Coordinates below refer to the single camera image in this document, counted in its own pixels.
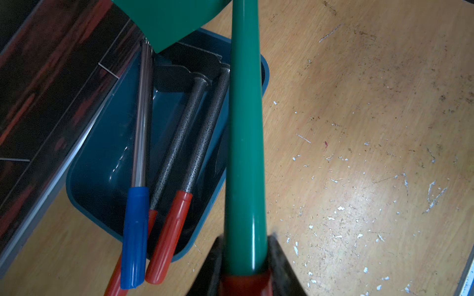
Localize grey hoe red grip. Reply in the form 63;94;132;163
105;65;209;296
145;43;230;284

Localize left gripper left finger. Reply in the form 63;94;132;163
187;235;224;296

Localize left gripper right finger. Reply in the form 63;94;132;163
267;235;307;296

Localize green handle red tip hoe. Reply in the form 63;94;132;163
117;1;273;296

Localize chrome hoe blue grip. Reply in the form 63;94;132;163
120;39;153;290

